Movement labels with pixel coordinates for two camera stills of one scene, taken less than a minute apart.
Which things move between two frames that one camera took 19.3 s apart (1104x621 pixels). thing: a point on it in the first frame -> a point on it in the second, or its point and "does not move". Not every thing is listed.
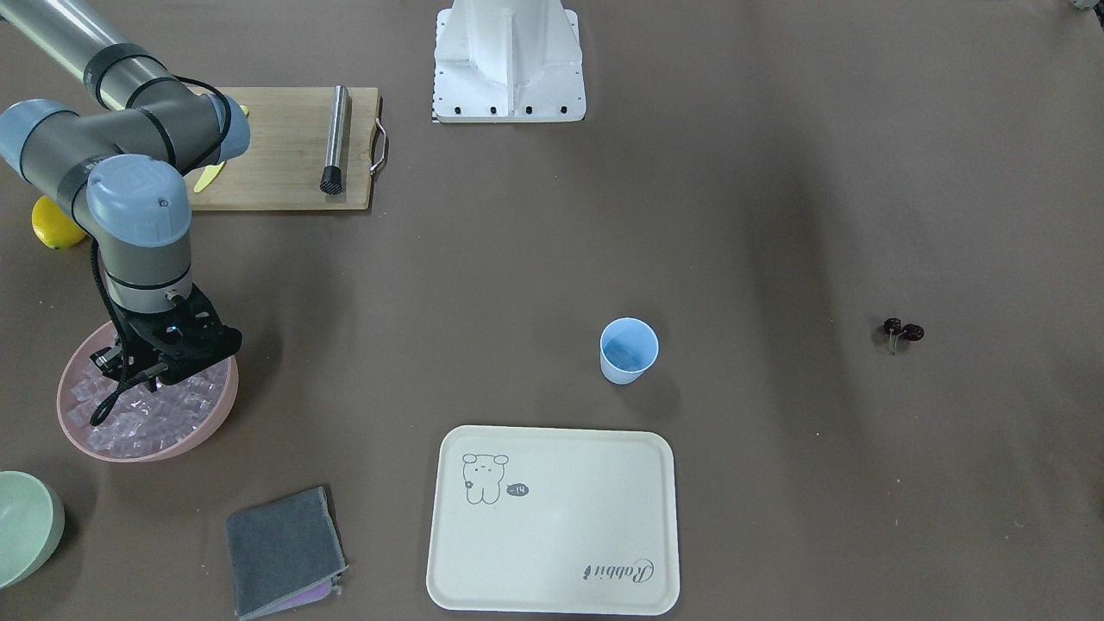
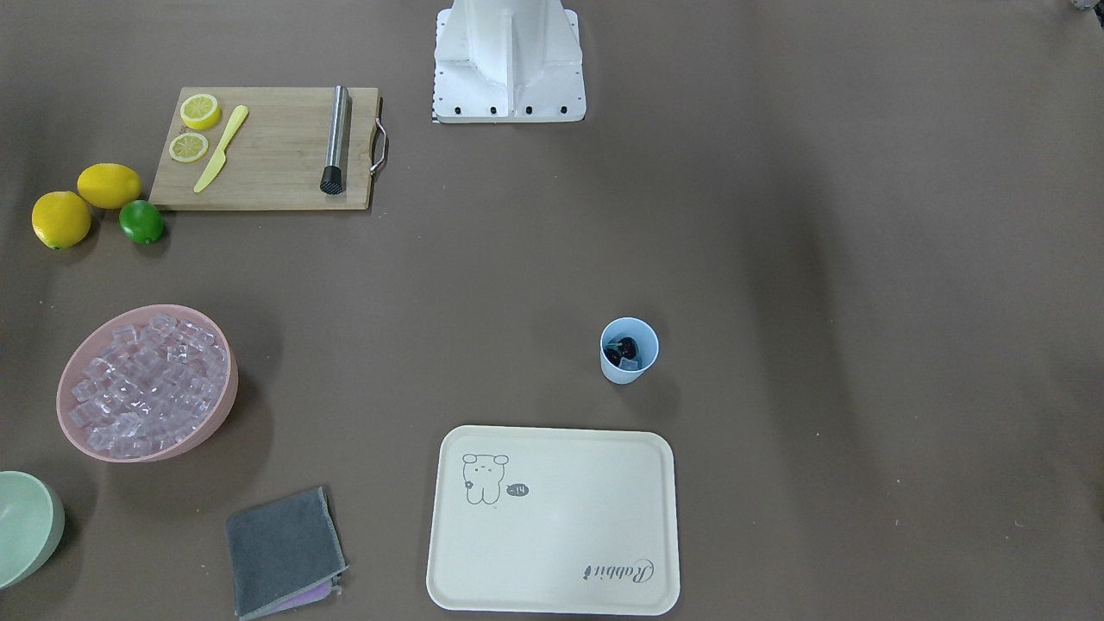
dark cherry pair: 910,331 -> 625,348
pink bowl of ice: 141,424 does not move
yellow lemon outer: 53,226 does not move
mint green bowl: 32,520 does not move
